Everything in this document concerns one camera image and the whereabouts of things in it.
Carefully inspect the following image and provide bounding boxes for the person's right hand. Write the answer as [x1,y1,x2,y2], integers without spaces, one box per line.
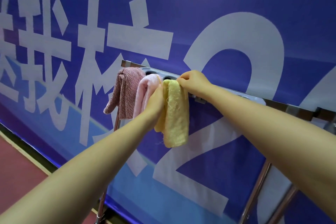
[176,70,214,99]

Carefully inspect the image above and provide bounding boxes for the person's left hand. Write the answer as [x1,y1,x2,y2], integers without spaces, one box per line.
[144,83,166,124]

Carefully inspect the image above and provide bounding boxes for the yellow towel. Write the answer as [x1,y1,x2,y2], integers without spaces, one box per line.
[154,79,190,148]

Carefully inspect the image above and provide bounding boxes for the person's right forearm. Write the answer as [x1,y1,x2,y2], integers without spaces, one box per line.
[202,85,336,222]

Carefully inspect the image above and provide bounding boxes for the person's left forearm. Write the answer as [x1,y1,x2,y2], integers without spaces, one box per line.
[0,112,157,224]

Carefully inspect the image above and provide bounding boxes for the light pink towel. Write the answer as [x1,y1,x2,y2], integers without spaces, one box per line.
[132,74,163,119]

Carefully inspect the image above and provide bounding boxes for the mauve towel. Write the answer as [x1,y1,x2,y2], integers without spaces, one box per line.
[103,67,146,120]

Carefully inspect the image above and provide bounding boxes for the blue printed banner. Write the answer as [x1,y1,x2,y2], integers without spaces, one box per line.
[0,0,336,224]

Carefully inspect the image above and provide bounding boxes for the metal drying rack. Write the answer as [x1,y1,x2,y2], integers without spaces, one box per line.
[94,60,336,224]

